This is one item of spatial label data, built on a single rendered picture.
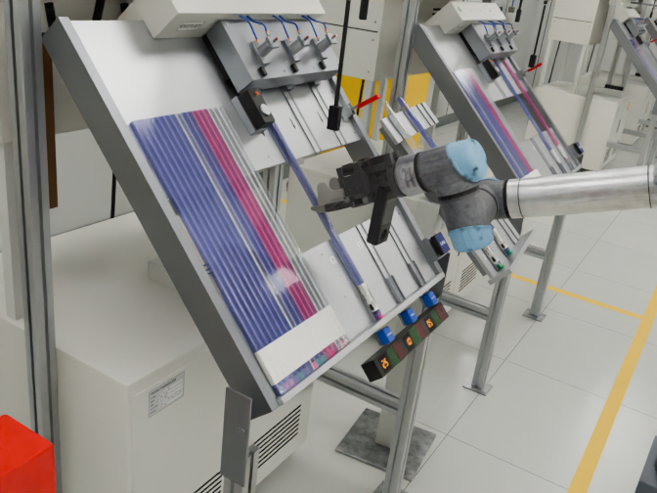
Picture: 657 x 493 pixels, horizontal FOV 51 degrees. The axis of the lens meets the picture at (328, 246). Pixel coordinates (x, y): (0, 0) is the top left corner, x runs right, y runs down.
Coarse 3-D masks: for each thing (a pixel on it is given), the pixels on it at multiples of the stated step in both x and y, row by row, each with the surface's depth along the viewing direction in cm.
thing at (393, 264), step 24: (360, 240) 146; (408, 240) 160; (312, 264) 131; (336, 264) 137; (360, 264) 142; (384, 264) 149; (408, 264) 155; (336, 288) 134; (384, 288) 145; (408, 288) 152; (336, 312) 131; (360, 312) 136; (384, 312) 142
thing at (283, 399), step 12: (444, 276) 161; (420, 288) 153; (408, 300) 146; (396, 312) 141; (372, 324) 136; (384, 324) 136; (360, 336) 129; (348, 348) 125; (336, 360) 122; (312, 372) 117; (324, 372) 118; (300, 384) 113; (288, 396) 110
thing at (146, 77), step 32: (96, 32) 115; (128, 32) 120; (96, 64) 112; (128, 64) 117; (160, 64) 123; (192, 64) 129; (128, 96) 114; (160, 96) 120; (192, 96) 126; (224, 96) 132; (288, 96) 149; (320, 96) 158; (288, 128) 144; (320, 128) 152; (352, 128) 163; (256, 160) 132
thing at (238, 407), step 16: (448, 256) 166; (160, 272) 163; (432, 288) 171; (336, 368) 194; (336, 384) 191; (352, 384) 188; (368, 384) 188; (240, 400) 104; (368, 400) 187; (384, 400) 184; (224, 416) 107; (240, 416) 105; (224, 432) 108; (240, 432) 105; (224, 448) 109; (240, 448) 107; (224, 464) 110; (240, 464) 108; (240, 480) 109
